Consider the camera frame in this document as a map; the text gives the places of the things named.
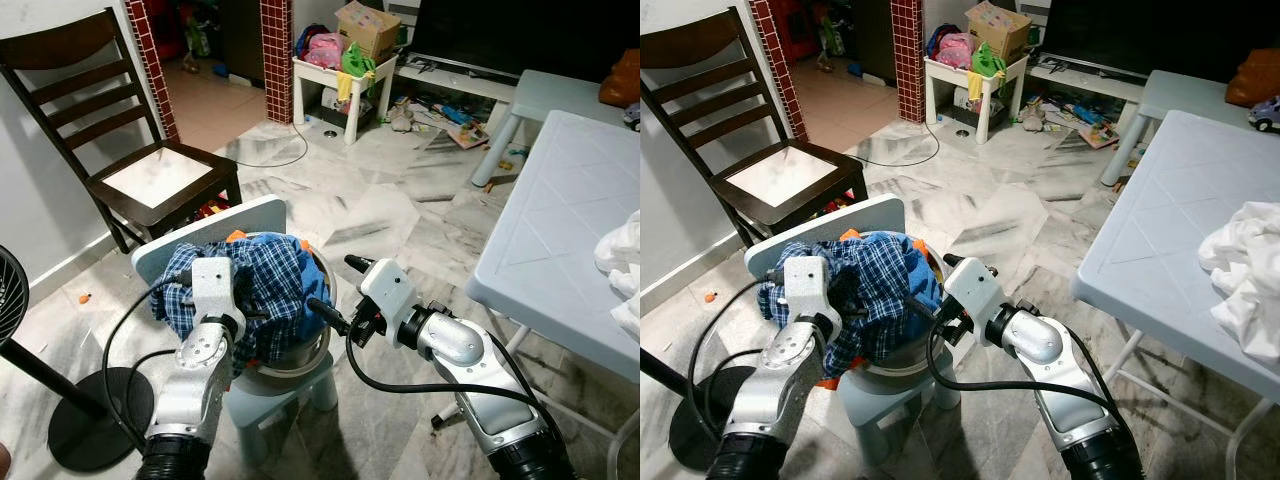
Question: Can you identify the orange cloth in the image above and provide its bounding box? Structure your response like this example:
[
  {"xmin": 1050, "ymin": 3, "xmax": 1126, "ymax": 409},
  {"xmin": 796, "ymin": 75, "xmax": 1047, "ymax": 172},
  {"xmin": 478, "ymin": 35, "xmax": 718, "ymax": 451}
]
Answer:
[
  {"xmin": 840, "ymin": 228, "xmax": 926, "ymax": 251},
  {"xmin": 225, "ymin": 230, "xmax": 313, "ymax": 251}
]

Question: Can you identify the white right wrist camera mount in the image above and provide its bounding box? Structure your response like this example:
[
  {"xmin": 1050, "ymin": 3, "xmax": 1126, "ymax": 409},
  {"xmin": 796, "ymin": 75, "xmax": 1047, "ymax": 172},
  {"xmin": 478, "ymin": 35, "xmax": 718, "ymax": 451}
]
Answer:
[
  {"xmin": 358, "ymin": 258, "xmax": 419, "ymax": 336},
  {"xmin": 943, "ymin": 258, "xmax": 1006, "ymax": 336}
]

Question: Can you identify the plain blue garment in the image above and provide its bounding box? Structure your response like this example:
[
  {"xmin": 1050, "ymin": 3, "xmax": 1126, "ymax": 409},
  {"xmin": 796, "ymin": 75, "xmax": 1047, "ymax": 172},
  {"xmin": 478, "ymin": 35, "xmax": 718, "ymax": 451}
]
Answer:
[
  {"xmin": 905, "ymin": 250, "xmax": 943, "ymax": 311},
  {"xmin": 300, "ymin": 250, "xmax": 331, "ymax": 311}
]

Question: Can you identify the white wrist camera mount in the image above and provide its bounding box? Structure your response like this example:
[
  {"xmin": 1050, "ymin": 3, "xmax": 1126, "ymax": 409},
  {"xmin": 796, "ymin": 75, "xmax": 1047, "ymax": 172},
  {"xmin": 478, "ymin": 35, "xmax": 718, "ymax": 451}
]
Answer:
[
  {"xmin": 783, "ymin": 257, "xmax": 841, "ymax": 341},
  {"xmin": 358, "ymin": 258, "xmax": 419, "ymax": 336},
  {"xmin": 943, "ymin": 258, "xmax": 1006, "ymax": 336},
  {"xmin": 190, "ymin": 257, "xmax": 246, "ymax": 341}
]

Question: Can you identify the steel basin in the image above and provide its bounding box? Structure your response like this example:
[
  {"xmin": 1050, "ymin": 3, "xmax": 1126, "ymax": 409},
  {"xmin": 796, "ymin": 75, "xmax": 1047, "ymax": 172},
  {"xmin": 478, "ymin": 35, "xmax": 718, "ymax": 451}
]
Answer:
[
  {"xmin": 860, "ymin": 340, "xmax": 946, "ymax": 386},
  {"xmin": 235, "ymin": 320, "xmax": 336, "ymax": 386}
]

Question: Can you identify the white television stand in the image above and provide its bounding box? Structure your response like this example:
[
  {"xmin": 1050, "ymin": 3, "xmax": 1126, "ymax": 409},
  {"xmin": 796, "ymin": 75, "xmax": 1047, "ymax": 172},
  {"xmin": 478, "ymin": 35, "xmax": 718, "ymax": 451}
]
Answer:
[
  {"xmin": 395, "ymin": 55, "xmax": 521, "ymax": 103},
  {"xmin": 1025, "ymin": 55, "xmax": 1146, "ymax": 103}
]

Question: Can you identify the red tiled pillar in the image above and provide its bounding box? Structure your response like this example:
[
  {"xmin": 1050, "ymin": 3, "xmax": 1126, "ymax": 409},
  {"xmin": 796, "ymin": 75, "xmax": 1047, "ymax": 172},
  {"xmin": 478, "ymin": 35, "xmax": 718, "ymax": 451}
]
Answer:
[
  {"xmin": 125, "ymin": 0, "xmax": 179, "ymax": 141},
  {"xmin": 890, "ymin": 0, "xmax": 924, "ymax": 126},
  {"xmin": 260, "ymin": 0, "xmax": 294, "ymax": 126},
  {"xmin": 750, "ymin": 0, "xmax": 809, "ymax": 141}
]

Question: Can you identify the cardboard box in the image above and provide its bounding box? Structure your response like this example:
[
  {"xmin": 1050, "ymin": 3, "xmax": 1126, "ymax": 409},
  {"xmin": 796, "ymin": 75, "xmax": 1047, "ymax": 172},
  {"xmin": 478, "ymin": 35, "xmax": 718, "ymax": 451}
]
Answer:
[
  {"xmin": 335, "ymin": 0, "xmax": 403, "ymax": 61},
  {"xmin": 965, "ymin": 0, "xmax": 1033, "ymax": 61}
]

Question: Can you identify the blue plaid shirt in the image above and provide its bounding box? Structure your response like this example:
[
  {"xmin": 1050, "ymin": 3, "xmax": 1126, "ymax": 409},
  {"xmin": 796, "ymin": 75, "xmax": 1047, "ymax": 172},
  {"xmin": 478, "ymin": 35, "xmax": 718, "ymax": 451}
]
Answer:
[
  {"xmin": 758, "ymin": 232, "xmax": 936, "ymax": 376},
  {"xmin": 150, "ymin": 232, "xmax": 326, "ymax": 376}
]

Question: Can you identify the orange bag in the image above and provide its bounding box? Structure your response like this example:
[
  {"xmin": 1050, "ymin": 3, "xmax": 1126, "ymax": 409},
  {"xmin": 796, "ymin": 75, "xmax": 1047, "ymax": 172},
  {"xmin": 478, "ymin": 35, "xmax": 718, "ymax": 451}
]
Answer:
[
  {"xmin": 598, "ymin": 48, "xmax": 640, "ymax": 109},
  {"xmin": 1225, "ymin": 48, "xmax": 1280, "ymax": 109}
]

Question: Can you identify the black standing fan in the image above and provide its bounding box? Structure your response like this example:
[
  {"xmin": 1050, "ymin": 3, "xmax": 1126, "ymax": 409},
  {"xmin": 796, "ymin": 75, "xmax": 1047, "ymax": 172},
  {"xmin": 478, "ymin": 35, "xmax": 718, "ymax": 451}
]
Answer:
[
  {"xmin": 0, "ymin": 245, "xmax": 156, "ymax": 473},
  {"xmin": 640, "ymin": 345, "xmax": 731, "ymax": 471}
]

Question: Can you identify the dark wooden chair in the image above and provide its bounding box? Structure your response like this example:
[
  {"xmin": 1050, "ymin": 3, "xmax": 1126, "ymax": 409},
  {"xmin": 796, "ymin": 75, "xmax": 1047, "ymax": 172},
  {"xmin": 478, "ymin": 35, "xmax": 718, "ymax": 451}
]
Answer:
[
  {"xmin": 640, "ymin": 8, "xmax": 869, "ymax": 246},
  {"xmin": 0, "ymin": 8, "xmax": 244, "ymax": 253}
]

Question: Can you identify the green bag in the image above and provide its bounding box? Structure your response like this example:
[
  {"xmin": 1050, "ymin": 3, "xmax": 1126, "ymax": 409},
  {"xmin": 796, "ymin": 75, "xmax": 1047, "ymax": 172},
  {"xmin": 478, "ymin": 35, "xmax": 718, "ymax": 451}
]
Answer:
[
  {"xmin": 970, "ymin": 42, "xmax": 1009, "ymax": 79},
  {"xmin": 340, "ymin": 42, "xmax": 379, "ymax": 79}
]

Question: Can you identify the light blue folding table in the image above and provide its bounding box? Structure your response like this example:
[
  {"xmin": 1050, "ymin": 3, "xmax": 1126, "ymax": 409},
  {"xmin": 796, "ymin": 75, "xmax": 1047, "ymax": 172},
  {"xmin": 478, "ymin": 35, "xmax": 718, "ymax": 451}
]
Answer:
[
  {"xmin": 430, "ymin": 108, "xmax": 640, "ymax": 480},
  {"xmin": 1072, "ymin": 108, "xmax": 1280, "ymax": 480}
]

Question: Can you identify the colourful picture book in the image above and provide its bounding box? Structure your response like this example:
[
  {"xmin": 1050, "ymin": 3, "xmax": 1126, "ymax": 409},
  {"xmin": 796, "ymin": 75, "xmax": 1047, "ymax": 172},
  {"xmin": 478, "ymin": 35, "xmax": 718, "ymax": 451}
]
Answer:
[
  {"xmin": 445, "ymin": 118, "xmax": 491, "ymax": 149},
  {"xmin": 1078, "ymin": 118, "xmax": 1123, "ymax": 149}
]

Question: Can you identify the white side table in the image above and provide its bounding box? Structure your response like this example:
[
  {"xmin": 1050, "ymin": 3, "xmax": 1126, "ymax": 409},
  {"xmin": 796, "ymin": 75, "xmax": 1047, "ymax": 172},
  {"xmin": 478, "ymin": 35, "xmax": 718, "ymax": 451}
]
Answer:
[
  {"xmin": 922, "ymin": 55, "xmax": 1029, "ymax": 146},
  {"xmin": 292, "ymin": 55, "xmax": 399, "ymax": 146}
]

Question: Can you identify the thin black power cable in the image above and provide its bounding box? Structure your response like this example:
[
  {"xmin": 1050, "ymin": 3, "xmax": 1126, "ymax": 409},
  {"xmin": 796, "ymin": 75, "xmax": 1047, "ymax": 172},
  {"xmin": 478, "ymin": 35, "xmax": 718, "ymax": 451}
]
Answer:
[
  {"xmin": 215, "ymin": 120, "xmax": 309, "ymax": 169},
  {"xmin": 850, "ymin": 120, "xmax": 941, "ymax": 169}
]

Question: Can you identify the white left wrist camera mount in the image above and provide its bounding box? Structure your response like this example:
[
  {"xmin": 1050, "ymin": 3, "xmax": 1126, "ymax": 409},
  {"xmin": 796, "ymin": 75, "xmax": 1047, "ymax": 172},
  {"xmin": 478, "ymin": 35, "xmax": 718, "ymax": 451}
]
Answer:
[
  {"xmin": 783, "ymin": 257, "xmax": 841, "ymax": 341},
  {"xmin": 190, "ymin": 257, "xmax": 246, "ymax": 341}
]

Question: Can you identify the black television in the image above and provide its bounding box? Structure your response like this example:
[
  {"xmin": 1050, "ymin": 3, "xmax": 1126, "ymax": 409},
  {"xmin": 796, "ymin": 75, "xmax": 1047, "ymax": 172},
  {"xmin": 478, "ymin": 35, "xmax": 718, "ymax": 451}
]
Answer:
[
  {"xmin": 408, "ymin": 0, "xmax": 640, "ymax": 83},
  {"xmin": 1040, "ymin": 0, "xmax": 1280, "ymax": 83}
]

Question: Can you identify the small light blue plastic table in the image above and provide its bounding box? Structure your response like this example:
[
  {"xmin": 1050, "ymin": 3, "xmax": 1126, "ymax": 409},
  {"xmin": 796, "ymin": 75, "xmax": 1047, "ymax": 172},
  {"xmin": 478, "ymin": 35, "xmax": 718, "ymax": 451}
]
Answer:
[
  {"xmin": 1100, "ymin": 68, "xmax": 1280, "ymax": 189},
  {"xmin": 470, "ymin": 68, "xmax": 640, "ymax": 189}
]

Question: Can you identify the white shirt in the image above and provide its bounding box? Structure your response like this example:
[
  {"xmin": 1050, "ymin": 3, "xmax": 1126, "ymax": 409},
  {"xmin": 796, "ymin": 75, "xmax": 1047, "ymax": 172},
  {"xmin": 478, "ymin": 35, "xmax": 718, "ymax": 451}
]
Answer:
[
  {"xmin": 593, "ymin": 208, "xmax": 640, "ymax": 336},
  {"xmin": 1198, "ymin": 200, "xmax": 1280, "ymax": 366}
]

